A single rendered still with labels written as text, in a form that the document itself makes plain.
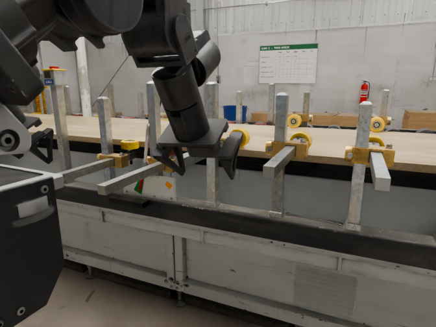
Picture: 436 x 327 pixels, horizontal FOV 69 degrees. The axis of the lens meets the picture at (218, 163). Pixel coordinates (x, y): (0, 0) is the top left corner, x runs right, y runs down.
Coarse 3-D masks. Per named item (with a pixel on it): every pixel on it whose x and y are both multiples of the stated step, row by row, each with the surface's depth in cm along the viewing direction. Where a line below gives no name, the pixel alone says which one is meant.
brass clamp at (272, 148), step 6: (270, 144) 106; (276, 144) 104; (282, 144) 104; (288, 144) 103; (294, 144) 102; (300, 144) 101; (306, 144) 101; (270, 150) 105; (276, 150) 105; (300, 150) 102; (306, 150) 102; (294, 156) 103; (300, 156) 102; (306, 156) 103
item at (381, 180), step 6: (372, 144) 106; (378, 144) 106; (372, 156) 88; (378, 156) 88; (372, 162) 81; (378, 162) 81; (384, 162) 81; (372, 168) 79; (378, 168) 75; (384, 168) 75; (372, 174) 77; (378, 174) 70; (384, 174) 70; (372, 180) 75; (378, 180) 68; (384, 180) 68; (390, 180) 67; (378, 186) 68; (384, 186) 68
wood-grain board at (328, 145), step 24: (48, 120) 233; (72, 120) 233; (96, 120) 233; (120, 120) 233; (144, 120) 233; (120, 144) 152; (144, 144) 146; (264, 144) 139; (312, 144) 139; (336, 144) 139; (408, 144) 139; (432, 144) 139; (408, 168) 106; (432, 168) 103
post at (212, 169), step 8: (208, 88) 110; (216, 88) 111; (208, 96) 111; (216, 96) 111; (208, 104) 112; (216, 104) 112; (208, 112) 112; (216, 112) 113; (208, 160) 117; (216, 160) 117; (208, 168) 117; (216, 168) 117; (208, 176) 118; (216, 176) 118; (208, 184) 119; (216, 184) 119; (208, 192) 120; (216, 192) 120; (208, 200) 120; (216, 200) 121
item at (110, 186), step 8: (144, 168) 114; (152, 168) 117; (160, 168) 121; (120, 176) 104; (128, 176) 104; (136, 176) 108; (144, 176) 112; (104, 184) 96; (112, 184) 97; (120, 184) 101; (128, 184) 105; (104, 192) 95; (112, 192) 98
